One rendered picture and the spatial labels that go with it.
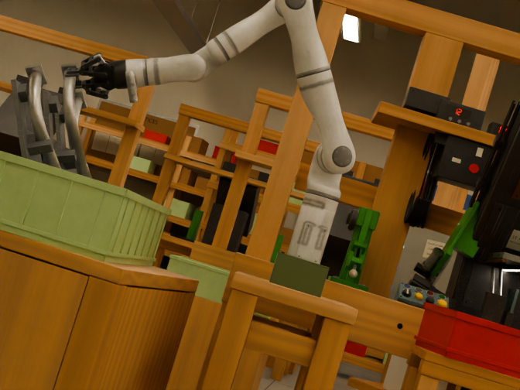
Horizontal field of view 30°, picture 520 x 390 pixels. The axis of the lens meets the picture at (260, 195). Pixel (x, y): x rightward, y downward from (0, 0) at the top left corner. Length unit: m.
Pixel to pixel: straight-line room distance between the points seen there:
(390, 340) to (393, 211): 0.73
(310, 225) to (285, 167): 0.93
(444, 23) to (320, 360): 1.56
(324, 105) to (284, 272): 0.44
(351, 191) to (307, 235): 1.02
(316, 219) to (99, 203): 0.62
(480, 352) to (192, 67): 1.04
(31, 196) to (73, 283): 0.22
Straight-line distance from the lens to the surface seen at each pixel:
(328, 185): 2.53
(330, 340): 2.40
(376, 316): 2.80
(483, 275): 3.25
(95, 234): 2.17
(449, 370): 2.53
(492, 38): 3.56
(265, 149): 10.19
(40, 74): 2.41
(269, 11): 2.56
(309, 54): 2.49
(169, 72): 2.49
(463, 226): 3.07
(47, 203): 2.21
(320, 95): 2.49
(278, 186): 3.39
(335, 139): 2.50
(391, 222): 3.41
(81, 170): 2.59
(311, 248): 2.50
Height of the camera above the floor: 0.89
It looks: 4 degrees up
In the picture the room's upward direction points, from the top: 17 degrees clockwise
